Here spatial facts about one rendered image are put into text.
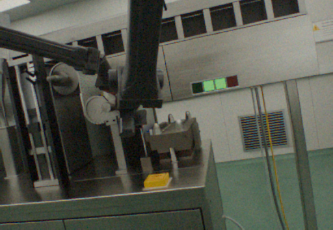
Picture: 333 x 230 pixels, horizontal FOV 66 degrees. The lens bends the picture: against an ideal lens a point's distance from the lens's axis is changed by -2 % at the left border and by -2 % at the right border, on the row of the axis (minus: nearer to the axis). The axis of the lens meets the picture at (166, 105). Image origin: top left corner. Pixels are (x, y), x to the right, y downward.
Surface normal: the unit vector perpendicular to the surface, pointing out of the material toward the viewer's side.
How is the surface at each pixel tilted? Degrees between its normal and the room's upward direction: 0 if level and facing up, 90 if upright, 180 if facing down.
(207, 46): 90
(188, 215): 90
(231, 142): 90
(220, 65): 90
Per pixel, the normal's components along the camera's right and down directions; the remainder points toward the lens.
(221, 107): -0.19, 0.09
